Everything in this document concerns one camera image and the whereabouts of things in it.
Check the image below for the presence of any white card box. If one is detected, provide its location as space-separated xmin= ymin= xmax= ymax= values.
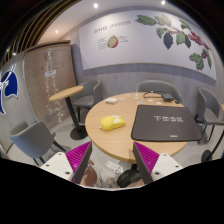
xmin=105 ymin=97 xmax=118 ymax=104

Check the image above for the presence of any black mouse pad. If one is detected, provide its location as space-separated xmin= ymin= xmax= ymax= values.
xmin=131 ymin=105 xmax=202 ymax=142

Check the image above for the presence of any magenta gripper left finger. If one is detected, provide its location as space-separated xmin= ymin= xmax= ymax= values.
xmin=40 ymin=140 xmax=93 ymax=185

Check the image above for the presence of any black power adapter with cable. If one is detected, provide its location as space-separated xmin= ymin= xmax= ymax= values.
xmin=143 ymin=91 xmax=178 ymax=104

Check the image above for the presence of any coffee cherries wall poster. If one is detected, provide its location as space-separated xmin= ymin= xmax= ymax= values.
xmin=79 ymin=10 xmax=216 ymax=78

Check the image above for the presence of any round wooden table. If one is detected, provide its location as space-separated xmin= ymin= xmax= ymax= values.
xmin=84 ymin=91 xmax=189 ymax=164

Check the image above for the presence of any grey chair back left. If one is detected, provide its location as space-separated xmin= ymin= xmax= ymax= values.
xmin=72 ymin=79 xmax=103 ymax=122

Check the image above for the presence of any grey chair back middle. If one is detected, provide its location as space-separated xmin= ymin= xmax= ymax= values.
xmin=136 ymin=80 xmax=182 ymax=102

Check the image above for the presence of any small round side table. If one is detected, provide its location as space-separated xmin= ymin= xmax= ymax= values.
xmin=49 ymin=86 xmax=87 ymax=140

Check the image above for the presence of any black round table base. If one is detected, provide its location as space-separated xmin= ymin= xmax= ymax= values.
xmin=117 ymin=165 xmax=143 ymax=188

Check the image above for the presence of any grey chair right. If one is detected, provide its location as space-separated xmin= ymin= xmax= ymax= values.
xmin=195 ymin=87 xmax=224 ymax=134

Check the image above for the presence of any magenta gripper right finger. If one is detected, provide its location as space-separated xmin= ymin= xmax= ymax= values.
xmin=132 ymin=141 xmax=184 ymax=185

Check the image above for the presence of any grey chair front left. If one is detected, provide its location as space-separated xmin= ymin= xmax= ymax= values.
xmin=10 ymin=121 xmax=65 ymax=163

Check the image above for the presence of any grey chair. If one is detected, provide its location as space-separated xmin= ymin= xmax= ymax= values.
xmin=10 ymin=121 xmax=65 ymax=163
xmin=195 ymin=87 xmax=224 ymax=134
xmin=136 ymin=80 xmax=182 ymax=102
xmin=72 ymin=79 xmax=103 ymax=122

